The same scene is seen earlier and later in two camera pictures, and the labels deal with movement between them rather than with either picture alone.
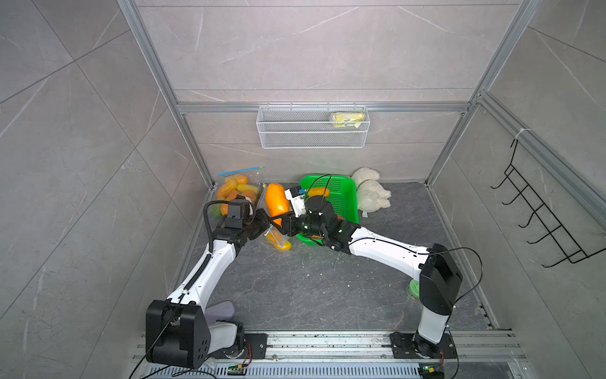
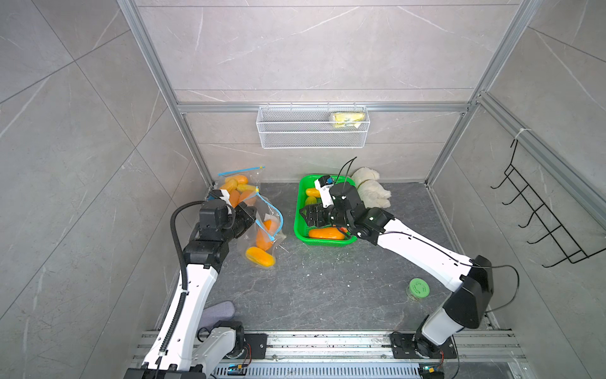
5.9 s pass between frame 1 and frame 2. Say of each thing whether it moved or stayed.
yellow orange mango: stayed
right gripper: moved
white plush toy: stayed
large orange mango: moved
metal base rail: stayed
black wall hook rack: stayed
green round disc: stayed
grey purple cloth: stayed
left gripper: moved
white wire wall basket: stayed
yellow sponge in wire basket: stayed
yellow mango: moved
